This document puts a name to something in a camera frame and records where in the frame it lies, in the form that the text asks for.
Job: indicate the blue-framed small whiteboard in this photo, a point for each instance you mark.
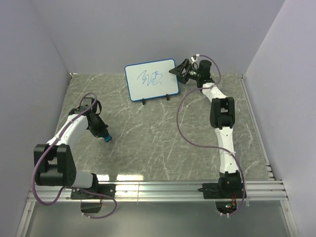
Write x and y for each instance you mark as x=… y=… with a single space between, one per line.
x=151 y=80

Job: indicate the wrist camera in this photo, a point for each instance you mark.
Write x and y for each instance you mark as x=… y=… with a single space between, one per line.
x=87 y=102
x=194 y=58

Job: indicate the blue whiteboard eraser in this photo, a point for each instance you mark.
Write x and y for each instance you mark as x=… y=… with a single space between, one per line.
x=107 y=138

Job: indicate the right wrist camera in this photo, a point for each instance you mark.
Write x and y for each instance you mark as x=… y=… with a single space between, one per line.
x=194 y=58

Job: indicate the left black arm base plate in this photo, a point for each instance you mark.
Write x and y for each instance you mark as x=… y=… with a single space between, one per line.
x=94 y=193

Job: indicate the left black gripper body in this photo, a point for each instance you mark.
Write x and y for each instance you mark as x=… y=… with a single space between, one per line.
x=98 y=127

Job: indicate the aluminium mounting rail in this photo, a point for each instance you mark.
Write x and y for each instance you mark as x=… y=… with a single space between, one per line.
x=139 y=191

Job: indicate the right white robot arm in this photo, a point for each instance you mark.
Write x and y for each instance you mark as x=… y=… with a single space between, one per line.
x=222 y=118

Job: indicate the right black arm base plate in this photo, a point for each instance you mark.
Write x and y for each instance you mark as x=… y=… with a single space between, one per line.
x=222 y=191

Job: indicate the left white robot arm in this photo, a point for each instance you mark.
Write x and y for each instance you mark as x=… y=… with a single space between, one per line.
x=54 y=159

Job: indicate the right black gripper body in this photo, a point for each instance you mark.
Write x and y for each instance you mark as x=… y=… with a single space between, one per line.
x=190 y=74

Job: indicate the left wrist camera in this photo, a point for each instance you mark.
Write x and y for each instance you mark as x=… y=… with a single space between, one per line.
x=87 y=102

